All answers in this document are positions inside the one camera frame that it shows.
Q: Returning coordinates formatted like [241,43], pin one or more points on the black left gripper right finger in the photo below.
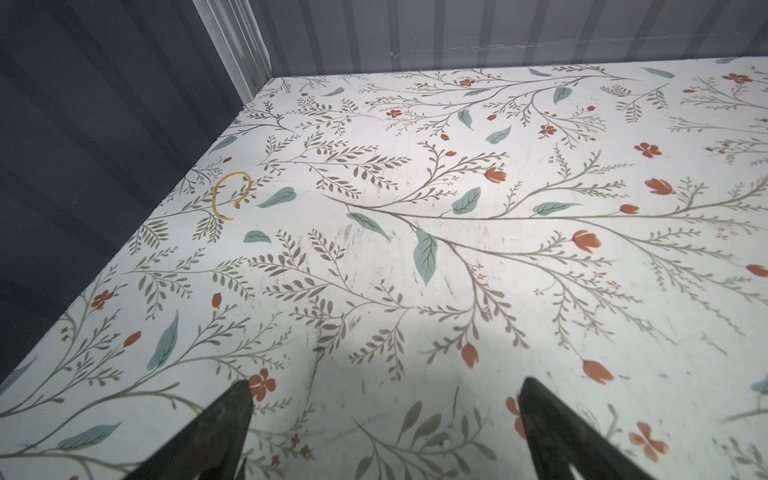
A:
[562,444]

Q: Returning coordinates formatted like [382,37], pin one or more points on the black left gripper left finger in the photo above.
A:
[210,446]

